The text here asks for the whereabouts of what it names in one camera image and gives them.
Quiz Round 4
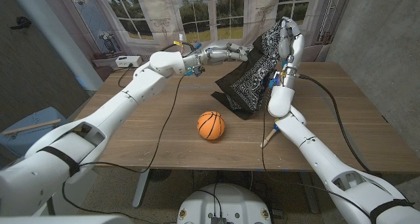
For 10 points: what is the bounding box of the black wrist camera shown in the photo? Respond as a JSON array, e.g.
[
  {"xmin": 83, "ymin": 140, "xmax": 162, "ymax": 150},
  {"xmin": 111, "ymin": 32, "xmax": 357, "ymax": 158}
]
[
  {"xmin": 185, "ymin": 66, "xmax": 206, "ymax": 78},
  {"xmin": 268, "ymin": 71, "xmax": 285, "ymax": 89}
]

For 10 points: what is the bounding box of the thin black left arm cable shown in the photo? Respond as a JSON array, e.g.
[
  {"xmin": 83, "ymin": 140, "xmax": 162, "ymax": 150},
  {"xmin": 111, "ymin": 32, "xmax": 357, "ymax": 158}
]
[{"xmin": 61, "ymin": 74, "xmax": 188, "ymax": 224}]

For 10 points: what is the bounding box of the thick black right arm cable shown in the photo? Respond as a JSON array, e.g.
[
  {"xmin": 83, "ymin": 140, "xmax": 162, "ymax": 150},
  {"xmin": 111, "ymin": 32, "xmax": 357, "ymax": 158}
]
[{"xmin": 297, "ymin": 73, "xmax": 372, "ymax": 173}]

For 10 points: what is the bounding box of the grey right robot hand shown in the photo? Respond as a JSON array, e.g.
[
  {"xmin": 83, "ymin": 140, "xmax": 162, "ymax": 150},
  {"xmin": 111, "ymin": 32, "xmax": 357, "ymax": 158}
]
[{"xmin": 277, "ymin": 16, "xmax": 306, "ymax": 78}]

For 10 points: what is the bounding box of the black power box cable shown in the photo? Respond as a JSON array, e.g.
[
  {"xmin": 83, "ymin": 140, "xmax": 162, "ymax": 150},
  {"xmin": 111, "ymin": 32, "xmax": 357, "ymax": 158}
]
[{"xmin": 117, "ymin": 66, "xmax": 133, "ymax": 89}]

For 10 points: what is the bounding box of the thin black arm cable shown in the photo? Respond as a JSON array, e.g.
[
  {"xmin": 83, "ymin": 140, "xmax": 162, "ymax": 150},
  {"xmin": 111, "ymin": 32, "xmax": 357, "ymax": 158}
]
[
  {"xmin": 61, "ymin": 74, "xmax": 188, "ymax": 224},
  {"xmin": 261, "ymin": 95, "xmax": 372, "ymax": 219}
]

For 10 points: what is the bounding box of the printed window backdrop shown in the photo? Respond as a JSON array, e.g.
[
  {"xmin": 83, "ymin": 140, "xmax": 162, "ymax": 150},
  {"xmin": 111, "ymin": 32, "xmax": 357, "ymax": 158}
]
[{"xmin": 64, "ymin": 0, "xmax": 354, "ymax": 62}]

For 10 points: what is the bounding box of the white robot torso edge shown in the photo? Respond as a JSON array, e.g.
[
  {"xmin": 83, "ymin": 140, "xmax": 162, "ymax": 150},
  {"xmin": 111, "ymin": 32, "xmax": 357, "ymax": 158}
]
[{"xmin": 0, "ymin": 215, "xmax": 134, "ymax": 224}]

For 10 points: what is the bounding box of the black wall fixture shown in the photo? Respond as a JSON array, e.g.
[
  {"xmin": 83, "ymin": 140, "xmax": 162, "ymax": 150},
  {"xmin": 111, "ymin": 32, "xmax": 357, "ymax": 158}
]
[{"xmin": 9, "ymin": 16, "xmax": 33, "ymax": 30}]

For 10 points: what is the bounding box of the black paisley bandana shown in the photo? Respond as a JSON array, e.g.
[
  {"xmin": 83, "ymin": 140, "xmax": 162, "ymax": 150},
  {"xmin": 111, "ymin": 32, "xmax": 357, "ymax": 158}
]
[{"xmin": 211, "ymin": 19, "xmax": 285, "ymax": 121}]

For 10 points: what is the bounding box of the white table leg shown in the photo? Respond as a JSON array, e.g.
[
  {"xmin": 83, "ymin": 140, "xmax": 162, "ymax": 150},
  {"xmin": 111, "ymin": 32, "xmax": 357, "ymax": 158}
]
[{"xmin": 132, "ymin": 169, "xmax": 150, "ymax": 208}]

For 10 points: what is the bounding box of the orange basketball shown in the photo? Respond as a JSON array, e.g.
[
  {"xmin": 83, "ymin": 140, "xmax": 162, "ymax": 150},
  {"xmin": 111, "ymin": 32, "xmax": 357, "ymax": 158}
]
[{"xmin": 196, "ymin": 110, "xmax": 226, "ymax": 141}]

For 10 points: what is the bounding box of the white pillar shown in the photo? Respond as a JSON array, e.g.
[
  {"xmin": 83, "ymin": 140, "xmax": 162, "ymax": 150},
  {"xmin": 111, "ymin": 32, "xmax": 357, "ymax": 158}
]
[{"xmin": 6, "ymin": 0, "xmax": 104, "ymax": 92}]

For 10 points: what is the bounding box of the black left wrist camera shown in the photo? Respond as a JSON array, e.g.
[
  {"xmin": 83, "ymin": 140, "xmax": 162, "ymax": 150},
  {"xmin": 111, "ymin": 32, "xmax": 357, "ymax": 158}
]
[{"xmin": 185, "ymin": 66, "xmax": 206, "ymax": 78}]

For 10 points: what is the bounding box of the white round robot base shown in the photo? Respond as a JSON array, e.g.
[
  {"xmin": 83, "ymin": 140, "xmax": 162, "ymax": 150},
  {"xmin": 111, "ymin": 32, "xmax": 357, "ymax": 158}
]
[{"xmin": 177, "ymin": 183, "xmax": 272, "ymax": 224}]

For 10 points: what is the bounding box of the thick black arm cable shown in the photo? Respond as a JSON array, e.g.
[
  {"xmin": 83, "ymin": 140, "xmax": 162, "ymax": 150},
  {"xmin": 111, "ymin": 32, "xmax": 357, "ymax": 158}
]
[
  {"xmin": 297, "ymin": 73, "xmax": 372, "ymax": 173},
  {"xmin": 159, "ymin": 41, "xmax": 196, "ymax": 58}
]

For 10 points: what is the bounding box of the white power box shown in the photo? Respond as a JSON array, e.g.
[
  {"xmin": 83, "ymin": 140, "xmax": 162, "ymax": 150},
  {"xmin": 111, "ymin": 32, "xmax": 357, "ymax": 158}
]
[{"xmin": 115, "ymin": 55, "xmax": 143, "ymax": 68}]

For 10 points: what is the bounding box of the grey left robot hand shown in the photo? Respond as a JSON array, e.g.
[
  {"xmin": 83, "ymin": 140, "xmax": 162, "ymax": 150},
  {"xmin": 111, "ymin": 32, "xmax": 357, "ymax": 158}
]
[{"xmin": 199, "ymin": 42, "xmax": 254, "ymax": 67}]

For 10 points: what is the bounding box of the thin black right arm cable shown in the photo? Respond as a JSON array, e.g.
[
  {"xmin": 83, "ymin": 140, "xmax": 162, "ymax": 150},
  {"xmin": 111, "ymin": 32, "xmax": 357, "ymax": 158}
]
[{"xmin": 261, "ymin": 95, "xmax": 372, "ymax": 219}]

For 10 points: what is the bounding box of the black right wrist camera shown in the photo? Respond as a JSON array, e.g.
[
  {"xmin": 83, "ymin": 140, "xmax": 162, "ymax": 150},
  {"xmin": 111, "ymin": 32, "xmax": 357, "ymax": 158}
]
[{"xmin": 268, "ymin": 71, "xmax": 285, "ymax": 89}]

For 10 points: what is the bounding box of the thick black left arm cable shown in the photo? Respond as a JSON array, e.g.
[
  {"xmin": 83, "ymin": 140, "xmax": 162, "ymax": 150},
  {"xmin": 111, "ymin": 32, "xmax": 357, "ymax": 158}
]
[{"xmin": 159, "ymin": 41, "xmax": 196, "ymax": 58}]

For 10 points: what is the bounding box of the wooden stick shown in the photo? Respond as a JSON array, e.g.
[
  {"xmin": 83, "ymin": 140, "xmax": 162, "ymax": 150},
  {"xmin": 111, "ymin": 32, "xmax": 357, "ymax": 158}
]
[
  {"xmin": 259, "ymin": 118, "xmax": 280, "ymax": 149},
  {"xmin": 2, "ymin": 118, "xmax": 62, "ymax": 136}
]

